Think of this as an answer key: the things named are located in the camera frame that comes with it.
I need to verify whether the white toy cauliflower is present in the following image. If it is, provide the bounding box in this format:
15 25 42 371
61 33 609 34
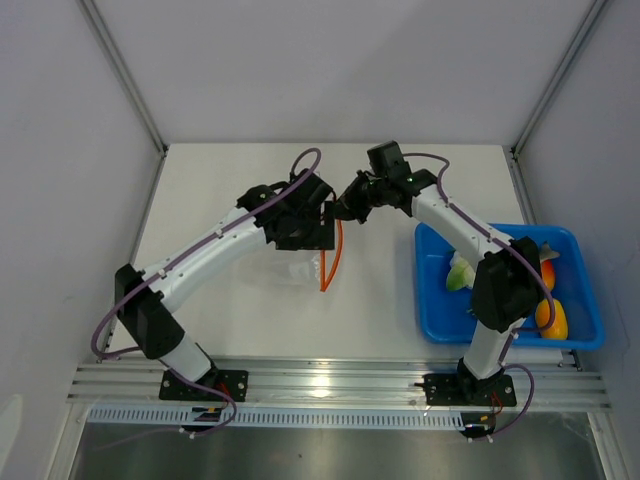
445 251 476 292

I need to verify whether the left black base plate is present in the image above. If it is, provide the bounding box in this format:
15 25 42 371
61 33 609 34
159 369 249 402

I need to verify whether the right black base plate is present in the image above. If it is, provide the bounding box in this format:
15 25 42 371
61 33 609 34
413 372 517 407

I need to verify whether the white slotted cable duct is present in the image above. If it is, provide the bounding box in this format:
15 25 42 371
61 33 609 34
87 404 464 431

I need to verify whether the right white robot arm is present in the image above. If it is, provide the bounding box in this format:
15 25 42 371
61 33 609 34
335 170 542 405

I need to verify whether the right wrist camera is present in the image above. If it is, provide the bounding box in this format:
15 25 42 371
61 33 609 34
367 141 410 178

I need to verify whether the aluminium mounting rail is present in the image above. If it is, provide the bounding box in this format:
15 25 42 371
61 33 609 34
67 355 612 412

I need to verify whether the aluminium frame post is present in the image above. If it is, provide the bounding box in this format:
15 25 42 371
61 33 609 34
74 0 169 156
510 0 612 161

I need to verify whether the right aluminium frame post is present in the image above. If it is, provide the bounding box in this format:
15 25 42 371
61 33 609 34
510 0 612 161

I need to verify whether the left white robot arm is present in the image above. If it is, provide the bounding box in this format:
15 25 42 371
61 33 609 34
115 171 335 400

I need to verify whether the blue plastic tray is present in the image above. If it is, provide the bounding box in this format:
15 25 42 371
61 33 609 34
415 224 605 351

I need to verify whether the left aluminium frame post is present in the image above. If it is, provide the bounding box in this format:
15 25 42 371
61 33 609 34
74 0 169 156

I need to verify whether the clear zip bag orange zipper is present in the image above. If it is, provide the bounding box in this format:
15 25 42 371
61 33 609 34
266 220 345 292

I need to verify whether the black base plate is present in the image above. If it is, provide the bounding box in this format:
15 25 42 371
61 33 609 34
159 369 249 402
413 372 517 407

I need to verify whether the grey toy fish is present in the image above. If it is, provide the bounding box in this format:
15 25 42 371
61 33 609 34
538 242 560 263

